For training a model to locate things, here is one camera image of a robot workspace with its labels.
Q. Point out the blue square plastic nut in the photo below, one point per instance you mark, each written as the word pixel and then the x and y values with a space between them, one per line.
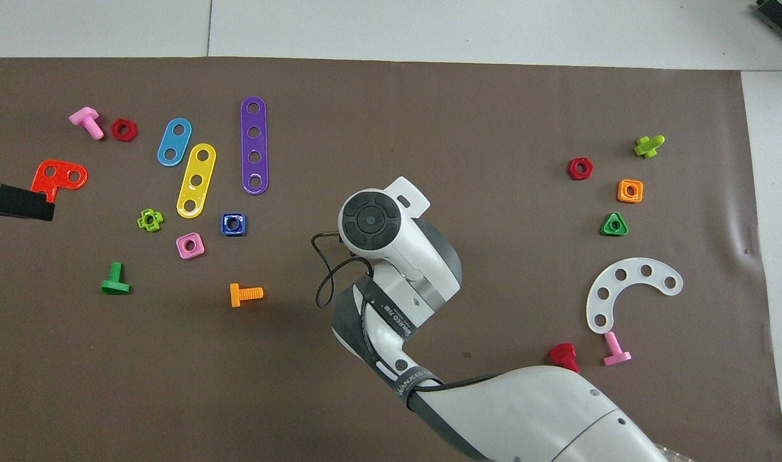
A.
pixel 225 231

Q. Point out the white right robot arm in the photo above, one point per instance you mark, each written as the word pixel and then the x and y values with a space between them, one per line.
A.
pixel 526 417

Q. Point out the red L-shaped plate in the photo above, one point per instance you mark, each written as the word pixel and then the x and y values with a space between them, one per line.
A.
pixel 60 181

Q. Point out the pink plastic screw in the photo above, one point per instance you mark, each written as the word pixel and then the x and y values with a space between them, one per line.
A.
pixel 616 351
pixel 84 117

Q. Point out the red hexagonal plastic nut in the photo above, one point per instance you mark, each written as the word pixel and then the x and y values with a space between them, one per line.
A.
pixel 572 168
pixel 116 135

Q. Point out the lime flower-shaped plastic nut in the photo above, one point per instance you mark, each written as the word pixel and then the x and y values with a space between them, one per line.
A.
pixel 158 220

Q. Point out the blue two-hole plate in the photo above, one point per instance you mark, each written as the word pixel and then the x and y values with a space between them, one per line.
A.
pixel 174 142

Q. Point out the pink square plastic nut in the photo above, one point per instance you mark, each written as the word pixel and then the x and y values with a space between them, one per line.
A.
pixel 180 253

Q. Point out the yellow three-hole plate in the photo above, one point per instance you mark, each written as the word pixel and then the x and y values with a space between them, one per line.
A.
pixel 200 168

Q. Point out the purple four-hole plate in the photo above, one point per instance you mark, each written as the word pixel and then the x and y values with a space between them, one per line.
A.
pixel 254 144

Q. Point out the orange plastic screw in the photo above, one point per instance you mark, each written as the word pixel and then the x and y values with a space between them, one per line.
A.
pixel 244 294

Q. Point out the brown table mat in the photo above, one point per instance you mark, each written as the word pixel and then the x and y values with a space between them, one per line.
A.
pixel 429 128

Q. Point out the red plastic screw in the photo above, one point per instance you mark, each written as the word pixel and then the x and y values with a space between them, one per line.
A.
pixel 561 354

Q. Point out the green triangular plastic nut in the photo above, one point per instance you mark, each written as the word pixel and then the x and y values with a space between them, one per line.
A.
pixel 606 231

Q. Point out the white curved five-hole plate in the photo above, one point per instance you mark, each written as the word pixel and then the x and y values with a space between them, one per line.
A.
pixel 610 283

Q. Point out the orange square plastic nut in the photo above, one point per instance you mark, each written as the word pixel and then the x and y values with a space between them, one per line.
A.
pixel 621 197

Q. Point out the lime green plastic screw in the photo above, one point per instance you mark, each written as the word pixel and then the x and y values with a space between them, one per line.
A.
pixel 648 147

